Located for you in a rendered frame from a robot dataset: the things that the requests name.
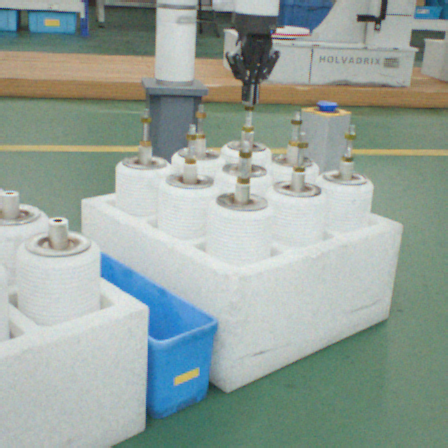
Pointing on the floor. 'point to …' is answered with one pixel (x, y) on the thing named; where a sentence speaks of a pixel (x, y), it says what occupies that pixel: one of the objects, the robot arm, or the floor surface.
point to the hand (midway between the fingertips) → (250, 93)
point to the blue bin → (168, 340)
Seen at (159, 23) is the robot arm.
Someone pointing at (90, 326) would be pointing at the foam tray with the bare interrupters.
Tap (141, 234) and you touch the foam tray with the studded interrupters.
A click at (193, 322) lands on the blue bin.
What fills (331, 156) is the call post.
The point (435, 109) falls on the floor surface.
